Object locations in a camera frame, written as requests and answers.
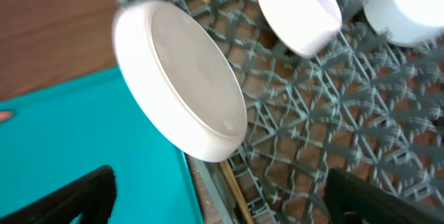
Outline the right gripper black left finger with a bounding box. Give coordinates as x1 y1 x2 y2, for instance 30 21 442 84
1 165 117 224

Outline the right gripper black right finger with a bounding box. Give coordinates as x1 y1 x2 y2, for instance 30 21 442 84
324 169 443 224

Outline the wooden chopstick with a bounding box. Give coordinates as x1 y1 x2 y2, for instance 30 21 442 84
219 160 255 224

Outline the white round plate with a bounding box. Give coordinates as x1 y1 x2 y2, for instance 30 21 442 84
112 0 247 162

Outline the pink bowl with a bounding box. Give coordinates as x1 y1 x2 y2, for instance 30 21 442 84
258 0 343 59

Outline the white bowl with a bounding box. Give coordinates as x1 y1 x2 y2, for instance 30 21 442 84
363 0 443 47

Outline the grey dishwasher rack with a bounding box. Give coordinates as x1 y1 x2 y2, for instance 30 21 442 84
116 0 443 223

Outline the teal serving tray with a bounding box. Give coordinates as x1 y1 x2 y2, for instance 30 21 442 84
1 68 203 223

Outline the orange carrot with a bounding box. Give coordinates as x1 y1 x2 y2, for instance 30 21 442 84
0 111 13 123

